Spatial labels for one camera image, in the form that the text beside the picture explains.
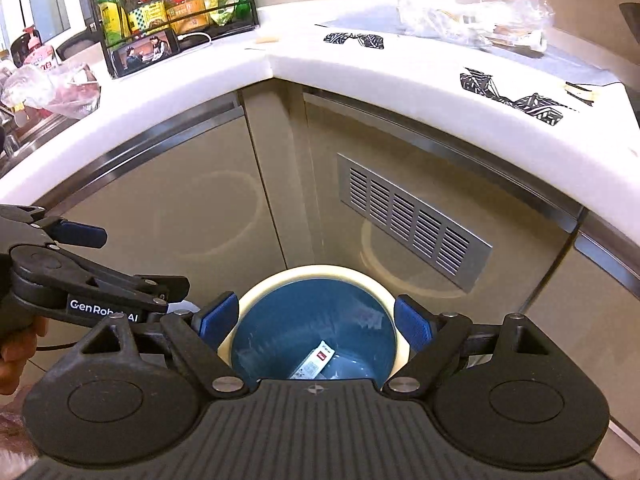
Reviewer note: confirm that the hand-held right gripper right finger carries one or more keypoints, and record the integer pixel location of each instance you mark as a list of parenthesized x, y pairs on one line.
[(412, 322)]

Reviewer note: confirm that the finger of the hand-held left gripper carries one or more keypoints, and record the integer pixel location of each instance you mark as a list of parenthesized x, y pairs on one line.
[(80, 234), (150, 290)]

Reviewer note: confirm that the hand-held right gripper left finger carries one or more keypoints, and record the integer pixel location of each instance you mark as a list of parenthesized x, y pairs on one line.
[(220, 317)]

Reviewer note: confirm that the cream bin with blue liner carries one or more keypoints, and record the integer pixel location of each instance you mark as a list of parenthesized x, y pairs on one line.
[(280, 320)]

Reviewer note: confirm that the pale blue cardboard box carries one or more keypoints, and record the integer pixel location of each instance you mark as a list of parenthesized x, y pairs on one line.
[(312, 362)]

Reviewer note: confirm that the person's left hand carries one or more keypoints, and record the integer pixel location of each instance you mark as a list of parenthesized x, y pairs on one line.
[(15, 362)]

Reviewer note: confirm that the metal sink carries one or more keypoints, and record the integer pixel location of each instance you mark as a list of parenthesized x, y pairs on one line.
[(20, 145)]

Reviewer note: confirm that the grey cabinet vent grille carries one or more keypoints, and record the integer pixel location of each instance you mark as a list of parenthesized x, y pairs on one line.
[(400, 210)]

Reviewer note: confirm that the clear bag with red contents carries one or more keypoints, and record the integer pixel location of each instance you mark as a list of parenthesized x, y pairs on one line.
[(60, 90)]

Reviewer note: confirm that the black metal kitchen rack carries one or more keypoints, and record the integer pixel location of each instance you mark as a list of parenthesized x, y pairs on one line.
[(106, 55)]

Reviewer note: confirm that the pink soap bottle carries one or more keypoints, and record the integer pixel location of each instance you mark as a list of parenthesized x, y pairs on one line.
[(42, 55)]

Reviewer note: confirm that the black smartphone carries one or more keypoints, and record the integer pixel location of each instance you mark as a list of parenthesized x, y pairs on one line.
[(145, 52)]

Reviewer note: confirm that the green bottle yellow label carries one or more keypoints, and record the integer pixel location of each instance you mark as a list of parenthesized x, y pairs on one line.
[(114, 10)]

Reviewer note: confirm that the white black-printed mat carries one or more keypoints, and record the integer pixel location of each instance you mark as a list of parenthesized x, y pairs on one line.
[(425, 62)]

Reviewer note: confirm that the orange rectangular sticker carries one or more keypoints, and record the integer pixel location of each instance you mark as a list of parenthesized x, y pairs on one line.
[(266, 39)]

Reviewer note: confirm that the small yellow black wrapper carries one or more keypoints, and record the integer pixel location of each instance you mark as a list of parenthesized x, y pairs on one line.
[(580, 92)]

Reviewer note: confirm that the white yellow crumpled wrapper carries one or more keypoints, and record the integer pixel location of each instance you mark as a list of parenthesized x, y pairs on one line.
[(515, 35)]

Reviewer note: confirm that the grey counter mat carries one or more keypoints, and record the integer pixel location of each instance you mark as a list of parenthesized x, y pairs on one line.
[(575, 62)]

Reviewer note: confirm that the clear plastic bag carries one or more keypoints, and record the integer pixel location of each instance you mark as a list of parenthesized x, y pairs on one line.
[(440, 15)]

